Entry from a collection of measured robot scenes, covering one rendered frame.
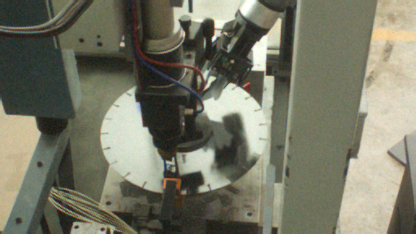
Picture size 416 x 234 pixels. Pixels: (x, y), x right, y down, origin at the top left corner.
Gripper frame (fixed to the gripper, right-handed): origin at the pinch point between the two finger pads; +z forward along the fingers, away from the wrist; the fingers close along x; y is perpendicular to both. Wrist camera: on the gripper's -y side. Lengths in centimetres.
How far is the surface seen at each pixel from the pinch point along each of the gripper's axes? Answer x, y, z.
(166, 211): -1.3, 28.3, 8.5
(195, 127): -1.5, 15.0, -1.3
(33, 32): -33, 61, -31
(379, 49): 97, -154, 23
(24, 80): -32.1, 35.5, -8.3
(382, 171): 95, -84, 41
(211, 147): 4.7, 10.1, 4.1
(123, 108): -12.3, -0.2, 11.3
